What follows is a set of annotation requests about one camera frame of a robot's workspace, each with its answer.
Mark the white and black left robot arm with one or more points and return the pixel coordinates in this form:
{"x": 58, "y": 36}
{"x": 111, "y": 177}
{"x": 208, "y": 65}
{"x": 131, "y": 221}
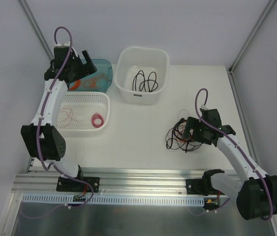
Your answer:
{"x": 41, "y": 137}

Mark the white perforated plastic basket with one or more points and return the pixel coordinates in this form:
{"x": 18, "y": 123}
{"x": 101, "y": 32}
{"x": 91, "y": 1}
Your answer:
{"x": 83, "y": 114}

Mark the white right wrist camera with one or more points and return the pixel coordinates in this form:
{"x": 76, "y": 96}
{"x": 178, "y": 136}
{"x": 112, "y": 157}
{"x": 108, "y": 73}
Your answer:
{"x": 203, "y": 107}

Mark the left aluminium frame post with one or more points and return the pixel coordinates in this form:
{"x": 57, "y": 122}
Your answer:
{"x": 35, "y": 27}

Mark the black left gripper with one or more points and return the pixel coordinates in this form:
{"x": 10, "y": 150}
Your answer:
{"x": 80, "y": 66}

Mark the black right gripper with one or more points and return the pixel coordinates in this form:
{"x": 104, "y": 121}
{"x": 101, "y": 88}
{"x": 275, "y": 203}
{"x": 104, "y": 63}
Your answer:
{"x": 193, "y": 130}

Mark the aluminium mounting rail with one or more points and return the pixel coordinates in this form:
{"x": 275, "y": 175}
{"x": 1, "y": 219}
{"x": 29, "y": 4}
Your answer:
{"x": 113, "y": 181}

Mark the white slotted cable duct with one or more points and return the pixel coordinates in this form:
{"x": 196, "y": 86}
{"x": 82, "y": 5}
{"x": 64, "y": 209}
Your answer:
{"x": 115, "y": 200}

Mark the white deep plastic tub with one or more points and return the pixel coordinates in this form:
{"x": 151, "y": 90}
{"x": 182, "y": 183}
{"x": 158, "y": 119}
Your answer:
{"x": 142, "y": 74}

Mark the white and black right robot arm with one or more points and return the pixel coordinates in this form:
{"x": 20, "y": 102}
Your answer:
{"x": 255, "y": 194}

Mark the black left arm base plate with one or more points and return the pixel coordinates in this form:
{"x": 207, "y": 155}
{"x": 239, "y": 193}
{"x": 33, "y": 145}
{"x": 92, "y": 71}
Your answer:
{"x": 68, "y": 185}

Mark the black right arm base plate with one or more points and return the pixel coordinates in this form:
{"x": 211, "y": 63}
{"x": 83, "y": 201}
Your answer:
{"x": 197, "y": 186}

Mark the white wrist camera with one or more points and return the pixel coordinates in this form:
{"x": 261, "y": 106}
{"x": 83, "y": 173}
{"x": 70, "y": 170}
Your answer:
{"x": 203, "y": 107}
{"x": 66, "y": 44}

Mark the right aluminium frame post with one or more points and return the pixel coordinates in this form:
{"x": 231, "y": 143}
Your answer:
{"x": 256, "y": 27}

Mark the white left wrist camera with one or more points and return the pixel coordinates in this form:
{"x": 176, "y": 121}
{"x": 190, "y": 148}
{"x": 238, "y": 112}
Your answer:
{"x": 66, "y": 44}

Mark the aluminium frame post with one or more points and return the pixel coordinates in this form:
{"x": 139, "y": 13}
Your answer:
{"x": 35, "y": 27}
{"x": 256, "y": 27}

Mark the teal transparent plastic bin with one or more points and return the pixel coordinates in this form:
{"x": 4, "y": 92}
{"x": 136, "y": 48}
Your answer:
{"x": 97, "y": 82}

